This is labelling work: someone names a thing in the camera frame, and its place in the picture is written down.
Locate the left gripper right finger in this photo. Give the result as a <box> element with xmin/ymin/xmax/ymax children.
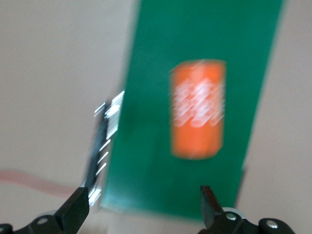
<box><xmin>198</xmin><ymin>186</ymin><xmax>259</xmax><ymax>234</ymax></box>

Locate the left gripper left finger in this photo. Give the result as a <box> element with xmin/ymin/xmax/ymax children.
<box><xmin>17</xmin><ymin>187</ymin><xmax>90</xmax><ymax>234</ymax></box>

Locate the green conveyor belt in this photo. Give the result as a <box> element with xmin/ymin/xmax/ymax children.
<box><xmin>85</xmin><ymin>0</ymin><xmax>286</xmax><ymax>221</ymax></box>

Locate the orange cylinder white print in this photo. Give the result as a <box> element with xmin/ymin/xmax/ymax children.
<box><xmin>169</xmin><ymin>59</ymin><xmax>227</xmax><ymax>160</ymax></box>

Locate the red black conveyor wire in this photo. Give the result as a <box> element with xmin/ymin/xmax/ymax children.
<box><xmin>0</xmin><ymin>170</ymin><xmax>76</xmax><ymax>199</ymax></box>

